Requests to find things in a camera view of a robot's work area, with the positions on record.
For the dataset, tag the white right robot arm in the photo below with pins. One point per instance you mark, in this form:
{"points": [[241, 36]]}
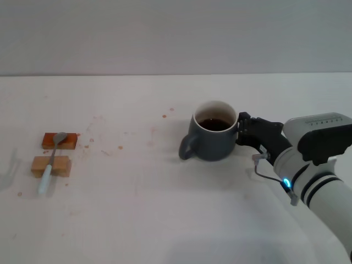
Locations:
{"points": [[324, 198]]}

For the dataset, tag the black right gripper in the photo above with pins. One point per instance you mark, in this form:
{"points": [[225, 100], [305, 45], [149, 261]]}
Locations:
{"points": [[266, 134]]}

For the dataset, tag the light wooden notched block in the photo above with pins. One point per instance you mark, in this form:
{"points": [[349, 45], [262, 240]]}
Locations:
{"points": [[61, 165]]}

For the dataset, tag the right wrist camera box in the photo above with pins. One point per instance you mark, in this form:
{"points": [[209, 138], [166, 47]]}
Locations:
{"points": [[321, 143]]}

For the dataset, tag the reddish brown wooden block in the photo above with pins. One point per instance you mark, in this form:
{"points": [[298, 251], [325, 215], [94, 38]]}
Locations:
{"points": [[68, 141]]}

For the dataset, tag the grey ceramic coffee cup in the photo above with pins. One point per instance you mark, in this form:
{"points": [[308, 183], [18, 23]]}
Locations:
{"points": [[211, 145]]}

